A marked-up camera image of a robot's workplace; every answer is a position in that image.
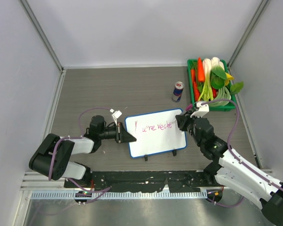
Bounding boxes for green toy leafy vegetable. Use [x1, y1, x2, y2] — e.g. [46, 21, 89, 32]
[210, 65, 244, 96]

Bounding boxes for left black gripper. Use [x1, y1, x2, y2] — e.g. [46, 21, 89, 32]
[99, 122, 136, 143]

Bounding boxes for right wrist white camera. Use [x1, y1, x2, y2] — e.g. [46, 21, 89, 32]
[190, 101, 209, 118]

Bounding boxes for large orange toy carrot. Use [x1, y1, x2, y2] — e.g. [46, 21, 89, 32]
[197, 57, 205, 82]

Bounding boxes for blue framed whiteboard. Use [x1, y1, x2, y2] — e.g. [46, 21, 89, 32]
[125, 108, 187, 158]

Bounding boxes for white slotted cable duct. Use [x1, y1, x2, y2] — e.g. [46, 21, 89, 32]
[31, 190, 207, 200]

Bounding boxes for wrist white camera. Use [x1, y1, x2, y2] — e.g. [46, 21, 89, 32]
[190, 101, 209, 118]
[109, 109, 122, 124]

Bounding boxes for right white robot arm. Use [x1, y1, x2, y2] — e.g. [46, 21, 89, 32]
[175, 111, 283, 226]

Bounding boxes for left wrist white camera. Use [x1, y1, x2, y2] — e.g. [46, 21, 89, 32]
[109, 109, 122, 124]

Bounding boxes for blue silver energy drink can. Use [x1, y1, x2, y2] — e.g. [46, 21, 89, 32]
[172, 81, 184, 102]

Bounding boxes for magenta capped marker pen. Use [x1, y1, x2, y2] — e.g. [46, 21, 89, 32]
[172, 104, 193, 123]

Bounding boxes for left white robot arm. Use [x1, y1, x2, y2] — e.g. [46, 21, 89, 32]
[29, 115, 137, 188]

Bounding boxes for pale green toy beans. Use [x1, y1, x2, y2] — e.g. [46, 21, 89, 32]
[209, 87, 231, 107]

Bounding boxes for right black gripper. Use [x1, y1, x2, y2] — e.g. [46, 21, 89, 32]
[176, 110, 203, 147]

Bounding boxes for green plastic tray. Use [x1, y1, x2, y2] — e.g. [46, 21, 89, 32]
[187, 59, 237, 112]

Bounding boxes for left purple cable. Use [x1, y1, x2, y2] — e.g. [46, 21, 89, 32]
[47, 107, 114, 204]

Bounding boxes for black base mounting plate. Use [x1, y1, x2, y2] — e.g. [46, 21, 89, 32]
[74, 170, 221, 193]

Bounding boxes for small orange toy carrot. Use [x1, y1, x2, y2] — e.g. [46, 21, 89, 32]
[191, 69, 200, 102]

